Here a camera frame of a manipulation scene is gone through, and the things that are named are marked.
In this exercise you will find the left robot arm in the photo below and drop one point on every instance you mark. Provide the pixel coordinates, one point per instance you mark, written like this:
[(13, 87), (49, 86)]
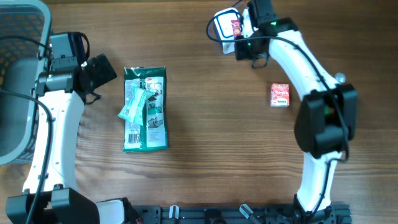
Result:
[(50, 193)]

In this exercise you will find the grey plastic mesh basket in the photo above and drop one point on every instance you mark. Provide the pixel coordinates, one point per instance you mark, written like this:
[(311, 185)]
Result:
[(25, 52)]

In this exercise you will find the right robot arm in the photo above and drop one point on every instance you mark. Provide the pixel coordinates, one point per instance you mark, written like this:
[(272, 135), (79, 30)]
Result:
[(326, 118)]

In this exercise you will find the red tissue pack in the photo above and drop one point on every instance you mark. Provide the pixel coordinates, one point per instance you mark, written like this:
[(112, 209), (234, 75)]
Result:
[(280, 95)]

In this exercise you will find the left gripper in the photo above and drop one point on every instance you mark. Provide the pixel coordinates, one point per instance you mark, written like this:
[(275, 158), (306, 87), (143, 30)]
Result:
[(104, 71)]

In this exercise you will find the green 3M gloves package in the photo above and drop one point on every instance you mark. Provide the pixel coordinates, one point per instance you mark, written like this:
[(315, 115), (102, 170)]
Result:
[(153, 135)]

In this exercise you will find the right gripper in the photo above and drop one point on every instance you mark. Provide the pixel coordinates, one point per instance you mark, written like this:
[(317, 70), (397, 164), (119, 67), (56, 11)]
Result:
[(240, 53)]

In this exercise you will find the light green plastic sachet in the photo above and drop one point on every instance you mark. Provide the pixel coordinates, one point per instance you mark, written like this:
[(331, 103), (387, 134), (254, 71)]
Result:
[(133, 110)]

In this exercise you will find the red Nescafe coffee stick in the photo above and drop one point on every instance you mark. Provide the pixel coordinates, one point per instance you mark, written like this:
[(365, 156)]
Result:
[(236, 27)]

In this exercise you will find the yellow oil bottle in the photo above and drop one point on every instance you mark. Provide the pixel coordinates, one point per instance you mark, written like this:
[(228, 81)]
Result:
[(340, 77)]

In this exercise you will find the white barcode scanner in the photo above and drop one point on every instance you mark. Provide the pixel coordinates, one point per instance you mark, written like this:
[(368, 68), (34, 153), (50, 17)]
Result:
[(223, 29)]

